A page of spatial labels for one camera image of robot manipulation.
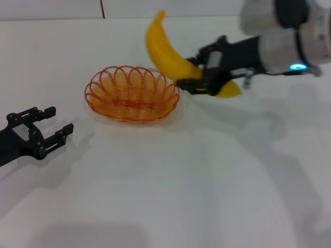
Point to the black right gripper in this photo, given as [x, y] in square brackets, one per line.
[238, 56]

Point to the yellow banana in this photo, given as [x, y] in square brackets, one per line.
[165, 56]

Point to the orange plastic woven basket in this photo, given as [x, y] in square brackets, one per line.
[132, 106]

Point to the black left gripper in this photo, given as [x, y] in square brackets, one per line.
[13, 144]

